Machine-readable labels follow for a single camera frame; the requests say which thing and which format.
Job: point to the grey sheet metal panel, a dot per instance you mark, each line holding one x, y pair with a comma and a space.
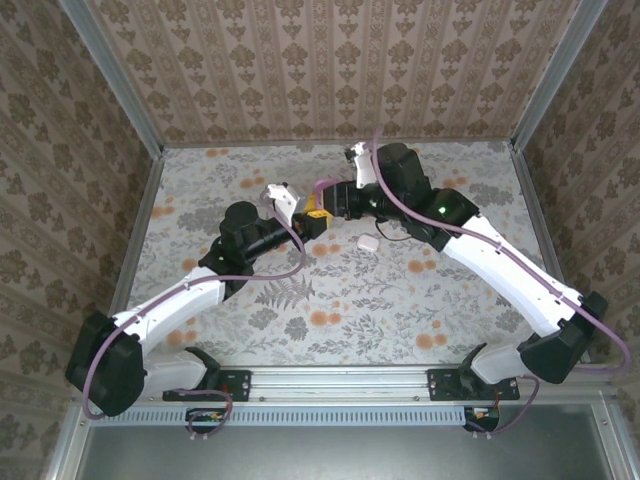
340, 455

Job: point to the small black connector board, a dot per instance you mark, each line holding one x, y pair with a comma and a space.
205, 416
482, 417

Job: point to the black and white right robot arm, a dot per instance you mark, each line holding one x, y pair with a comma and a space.
510, 280

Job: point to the aluminium table side rail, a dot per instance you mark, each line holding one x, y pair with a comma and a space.
142, 210
530, 200

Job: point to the long aluminium base rail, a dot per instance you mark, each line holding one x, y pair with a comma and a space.
340, 382

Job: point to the white earbud charging case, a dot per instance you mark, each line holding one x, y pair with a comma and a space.
367, 243

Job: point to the floral patterned table cover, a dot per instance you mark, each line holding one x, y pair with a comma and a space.
350, 320

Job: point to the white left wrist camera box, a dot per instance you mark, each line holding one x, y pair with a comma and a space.
282, 196

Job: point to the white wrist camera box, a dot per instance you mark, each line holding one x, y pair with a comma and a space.
282, 196
364, 167

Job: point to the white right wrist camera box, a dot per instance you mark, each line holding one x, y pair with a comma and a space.
364, 167

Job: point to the aluminium frame post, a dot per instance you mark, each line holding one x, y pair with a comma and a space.
556, 75
114, 75

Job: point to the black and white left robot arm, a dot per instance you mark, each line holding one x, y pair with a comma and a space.
170, 305

